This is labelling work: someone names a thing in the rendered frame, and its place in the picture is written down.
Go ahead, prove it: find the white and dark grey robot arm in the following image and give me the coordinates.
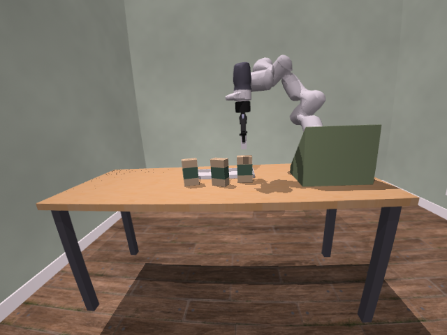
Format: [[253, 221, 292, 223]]
[[226, 55, 325, 132]]

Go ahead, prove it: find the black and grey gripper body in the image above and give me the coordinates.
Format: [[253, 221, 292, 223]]
[[235, 101, 251, 114]]

